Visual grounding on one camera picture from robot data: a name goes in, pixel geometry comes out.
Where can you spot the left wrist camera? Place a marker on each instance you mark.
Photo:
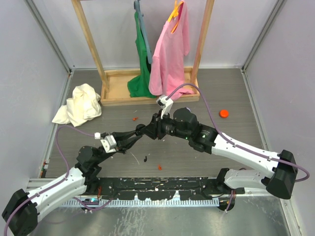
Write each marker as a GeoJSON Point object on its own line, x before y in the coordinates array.
{"type": "Point", "coordinates": [108, 142]}

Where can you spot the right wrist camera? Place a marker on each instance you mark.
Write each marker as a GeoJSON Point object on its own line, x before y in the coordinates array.
{"type": "Point", "coordinates": [165, 104]}

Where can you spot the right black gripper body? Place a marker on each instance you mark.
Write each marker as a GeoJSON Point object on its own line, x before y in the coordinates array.
{"type": "Point", "coordinates": [167, 128]}

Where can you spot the pink t-shirt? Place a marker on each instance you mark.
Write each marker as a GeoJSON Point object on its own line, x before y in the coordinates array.
{"type": "Point", "coordinates": [167, 70]}

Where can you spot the orange earbud case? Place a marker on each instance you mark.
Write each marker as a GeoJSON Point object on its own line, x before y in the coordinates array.
{"type": "Point", "coordinates": [223, 113]}

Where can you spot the wooden clothes rack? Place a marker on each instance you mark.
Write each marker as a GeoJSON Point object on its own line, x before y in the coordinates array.
{"type": "Point", "coordinates": [114, 83]}

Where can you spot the yellow hanger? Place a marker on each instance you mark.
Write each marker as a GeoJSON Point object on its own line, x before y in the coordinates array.
{"type": "Point", "coordinates": [176, 14]}

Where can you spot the grey-blue hanger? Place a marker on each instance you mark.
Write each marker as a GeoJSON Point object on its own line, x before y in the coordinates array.
{"type": "Point", "coordinates": [143, 29]}

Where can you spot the cream white cloth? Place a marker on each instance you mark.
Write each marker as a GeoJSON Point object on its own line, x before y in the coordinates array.
{"type": "Point", "coordinates": [83, 106]}

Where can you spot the green shirt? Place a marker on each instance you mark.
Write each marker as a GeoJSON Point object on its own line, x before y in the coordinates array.
{"type": "Point", "coordinates": [139, 85]}

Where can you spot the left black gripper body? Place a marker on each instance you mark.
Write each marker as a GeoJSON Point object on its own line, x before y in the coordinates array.
{"type": "Point", "coordinates": [119, 149]}

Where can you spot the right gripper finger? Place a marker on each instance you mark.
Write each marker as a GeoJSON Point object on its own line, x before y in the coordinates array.
{"type": "Point", "coordinates": [150, 130]}
{"type": "Point", "coordinates": [156, 120]}

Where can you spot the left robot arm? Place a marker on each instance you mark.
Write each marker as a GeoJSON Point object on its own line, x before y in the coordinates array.
{"type": "Point", "coordinates": [26, 209]}

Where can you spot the black earbud case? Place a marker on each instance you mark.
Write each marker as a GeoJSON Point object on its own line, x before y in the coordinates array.
{"type": "Point", "coordinates": [140, 129]}

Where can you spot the grey cable duct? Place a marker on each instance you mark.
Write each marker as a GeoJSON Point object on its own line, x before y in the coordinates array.
{"type": "Point", "coordinates": [174, 202]}

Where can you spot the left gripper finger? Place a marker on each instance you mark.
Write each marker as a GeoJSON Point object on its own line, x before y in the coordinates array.
{"type": "Point", "coordinates": [124, 135]}
{"type": "Point", "coordinates": [128, 143]}

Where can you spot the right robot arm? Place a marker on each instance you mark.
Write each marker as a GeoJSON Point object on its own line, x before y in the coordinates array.
{"type": "Point", "coordinates": [274, 172]}

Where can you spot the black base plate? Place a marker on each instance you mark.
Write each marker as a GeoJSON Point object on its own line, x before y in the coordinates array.
{"type": "Point", "coordinates": [157, 188]}

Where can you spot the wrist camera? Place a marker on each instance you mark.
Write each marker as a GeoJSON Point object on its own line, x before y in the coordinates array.
{"type": "Point", "coordinates": [108, 142]}
{"type": "Point", "coordinates": [165, 104]}

